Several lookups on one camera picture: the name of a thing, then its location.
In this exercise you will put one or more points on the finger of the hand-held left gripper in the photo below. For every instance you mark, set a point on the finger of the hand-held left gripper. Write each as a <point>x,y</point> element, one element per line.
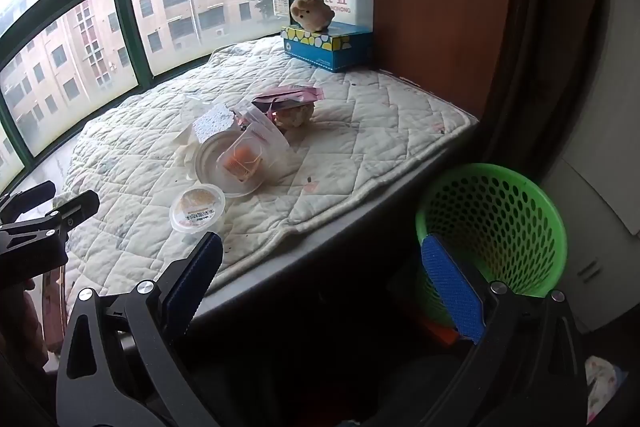
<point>30,202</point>
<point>77,209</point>

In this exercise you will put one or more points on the white quilted mat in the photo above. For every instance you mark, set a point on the white quilted mat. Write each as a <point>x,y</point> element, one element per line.
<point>375,122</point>

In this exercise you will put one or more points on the clear plastic pudding cup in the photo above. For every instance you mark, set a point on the clear plastic pudding cup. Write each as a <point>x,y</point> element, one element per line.
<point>197,207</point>

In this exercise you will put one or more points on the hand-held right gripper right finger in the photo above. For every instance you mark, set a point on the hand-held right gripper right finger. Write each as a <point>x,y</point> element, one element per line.
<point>450,287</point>

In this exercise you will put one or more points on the green plastic mesh basket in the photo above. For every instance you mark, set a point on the green plastic mesh basket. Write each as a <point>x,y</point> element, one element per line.
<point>552,267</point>

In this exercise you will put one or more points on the clear container with orange food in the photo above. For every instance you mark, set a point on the clear container with orange food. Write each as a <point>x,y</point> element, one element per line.
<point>242,157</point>

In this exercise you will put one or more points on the beige plush toy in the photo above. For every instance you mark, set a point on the beige plush toy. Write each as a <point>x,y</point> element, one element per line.
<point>311,13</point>

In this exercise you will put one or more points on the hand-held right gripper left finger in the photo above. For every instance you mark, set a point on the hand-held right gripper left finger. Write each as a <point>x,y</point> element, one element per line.
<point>200,274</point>

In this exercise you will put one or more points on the orange plastic object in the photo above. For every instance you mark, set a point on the orange plastic object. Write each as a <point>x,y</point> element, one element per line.
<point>442,332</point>

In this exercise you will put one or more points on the blue patterned tissue box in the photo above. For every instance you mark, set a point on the blue patterned tissue box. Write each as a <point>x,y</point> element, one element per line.
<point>325,49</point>

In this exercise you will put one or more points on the white cabinet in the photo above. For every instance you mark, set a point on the white cabinet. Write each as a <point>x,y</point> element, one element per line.
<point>600,207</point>

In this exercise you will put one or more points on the pink cloth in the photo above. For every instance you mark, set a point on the pink cloth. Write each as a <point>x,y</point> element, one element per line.
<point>52,307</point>

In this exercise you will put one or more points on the floral cloth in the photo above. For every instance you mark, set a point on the floral cloth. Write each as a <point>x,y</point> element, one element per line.
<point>605,379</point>

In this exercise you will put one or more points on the brown wooden cabinet panel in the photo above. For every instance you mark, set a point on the brown wooden cabinet panel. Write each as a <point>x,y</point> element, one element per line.
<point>440,7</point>

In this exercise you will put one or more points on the white paper napkin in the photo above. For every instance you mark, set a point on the white paper napkin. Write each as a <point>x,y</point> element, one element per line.
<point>186,152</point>

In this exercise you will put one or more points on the pink foil wrapper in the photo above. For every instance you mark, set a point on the pink foil wrapper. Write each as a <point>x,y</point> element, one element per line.
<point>290,96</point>

